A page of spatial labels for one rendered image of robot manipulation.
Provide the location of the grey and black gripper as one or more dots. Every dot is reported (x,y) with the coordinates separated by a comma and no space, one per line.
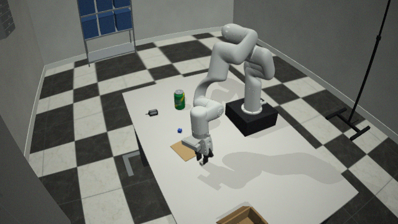
(206,149)

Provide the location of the tan square mat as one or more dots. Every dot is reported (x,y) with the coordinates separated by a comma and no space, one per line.
(183,151)

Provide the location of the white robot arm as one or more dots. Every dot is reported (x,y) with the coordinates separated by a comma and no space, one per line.
(258,65)

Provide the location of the open brown cardboard box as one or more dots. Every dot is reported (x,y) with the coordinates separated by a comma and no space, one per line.
(243,215)

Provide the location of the green soda can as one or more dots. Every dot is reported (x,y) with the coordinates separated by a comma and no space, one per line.
(179,99)

